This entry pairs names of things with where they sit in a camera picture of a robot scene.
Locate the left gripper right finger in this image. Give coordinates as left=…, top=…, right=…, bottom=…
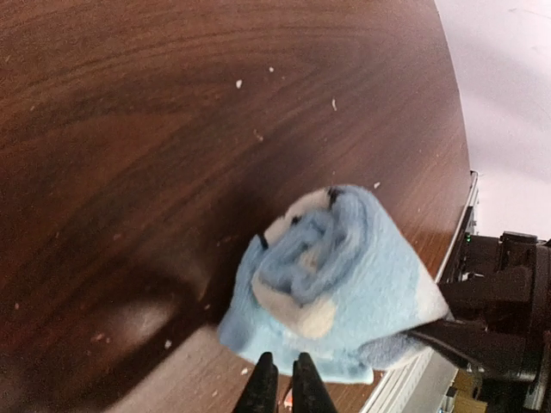
left=292, top=353, right=337, bottom=413

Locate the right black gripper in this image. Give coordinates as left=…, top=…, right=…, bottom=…
left=407, top=232, right=550, bottom=383

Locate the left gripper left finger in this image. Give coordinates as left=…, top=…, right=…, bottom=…
left=234, top=352, right=279, bottom=413

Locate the blue polka dot towel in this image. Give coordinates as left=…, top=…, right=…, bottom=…
left=218, top=185, right=450, bottom=384

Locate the front aluminium rail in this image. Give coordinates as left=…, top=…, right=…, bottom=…
left=359, top=170, right=481, bottom=413

